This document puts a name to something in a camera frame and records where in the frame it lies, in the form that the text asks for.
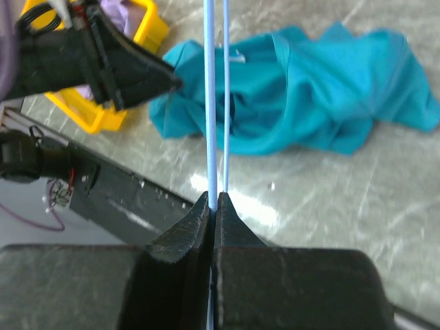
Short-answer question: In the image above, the lavender t shirt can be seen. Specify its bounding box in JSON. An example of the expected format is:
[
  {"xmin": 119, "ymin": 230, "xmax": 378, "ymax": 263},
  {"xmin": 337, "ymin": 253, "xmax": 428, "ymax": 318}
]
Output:
[{"xmin": 75, "ymin": 0, "xmax": 138, "ymax": 100}]

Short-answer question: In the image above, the teal t shirt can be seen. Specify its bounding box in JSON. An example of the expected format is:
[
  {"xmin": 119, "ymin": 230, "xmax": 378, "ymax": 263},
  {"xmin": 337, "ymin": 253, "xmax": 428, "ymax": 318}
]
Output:
[{"xmin": 148, "ymin": 21, "xmax": 440, "ymax": 157}]

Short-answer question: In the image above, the yellow plastic tray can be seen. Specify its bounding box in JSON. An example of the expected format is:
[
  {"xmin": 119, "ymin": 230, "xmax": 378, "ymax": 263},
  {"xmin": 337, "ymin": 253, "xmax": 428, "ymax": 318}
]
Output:
[{"xmin": 21, "ymin": 1, "xmax": 168, "ymax": 134}]

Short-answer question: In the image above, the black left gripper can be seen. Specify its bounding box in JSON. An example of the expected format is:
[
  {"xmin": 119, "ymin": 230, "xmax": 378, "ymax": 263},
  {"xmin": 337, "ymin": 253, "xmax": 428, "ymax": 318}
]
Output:
[{"xmin": 1, "ymin": 1, "xmax": 182, "ymax": 111}]

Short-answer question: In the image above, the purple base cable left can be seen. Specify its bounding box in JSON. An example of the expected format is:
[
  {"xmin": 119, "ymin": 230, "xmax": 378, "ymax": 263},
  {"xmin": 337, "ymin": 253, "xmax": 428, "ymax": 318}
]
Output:
[{"xmin": 0, "ymin": 178, "xmax": 73, "ymax": 232}]

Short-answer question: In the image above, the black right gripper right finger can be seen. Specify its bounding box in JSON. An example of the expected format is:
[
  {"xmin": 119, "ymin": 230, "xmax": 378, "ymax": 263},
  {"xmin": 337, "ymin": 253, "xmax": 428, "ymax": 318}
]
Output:
[{"xmin": 213, "ymin": 193, "xmax": 395, "ymax": 329}]

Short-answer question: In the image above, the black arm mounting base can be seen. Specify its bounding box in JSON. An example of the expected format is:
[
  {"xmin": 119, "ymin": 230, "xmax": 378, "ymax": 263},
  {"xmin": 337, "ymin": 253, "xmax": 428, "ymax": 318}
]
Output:
[{"xmin": 1, "ymin": 108, "xmax": 193, "ymax": 244}]

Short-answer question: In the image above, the blue wire hanger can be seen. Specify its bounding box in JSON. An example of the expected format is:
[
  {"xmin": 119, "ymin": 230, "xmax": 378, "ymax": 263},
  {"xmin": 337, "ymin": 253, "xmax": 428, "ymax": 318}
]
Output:
[{"xmin": 203, "ymin": 1, "xmax": 230, "ymax": 329}]

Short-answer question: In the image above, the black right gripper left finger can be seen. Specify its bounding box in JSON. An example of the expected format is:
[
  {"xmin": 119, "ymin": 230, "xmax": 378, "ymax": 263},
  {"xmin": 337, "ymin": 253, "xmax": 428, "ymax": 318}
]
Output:
[{"xmin": 118, "ymin": 192, "xmax": 210, "ymax": 329}]

